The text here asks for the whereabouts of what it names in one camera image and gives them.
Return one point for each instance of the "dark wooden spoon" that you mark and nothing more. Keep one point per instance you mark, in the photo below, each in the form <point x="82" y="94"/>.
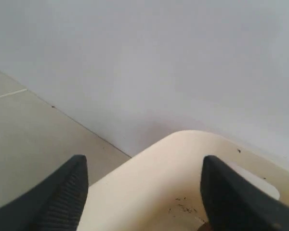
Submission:
<point x="204" y="227"/>

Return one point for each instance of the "cream plastic tub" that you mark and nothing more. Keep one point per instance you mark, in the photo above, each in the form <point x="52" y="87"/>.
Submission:
<point x="159" y="188"/>

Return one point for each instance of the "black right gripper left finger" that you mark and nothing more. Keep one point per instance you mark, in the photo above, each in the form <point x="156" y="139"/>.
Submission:
<point x="55" y="204"/>

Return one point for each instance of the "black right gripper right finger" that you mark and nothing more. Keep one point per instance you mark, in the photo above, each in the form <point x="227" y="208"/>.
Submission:
<point x="233" y="204"/>

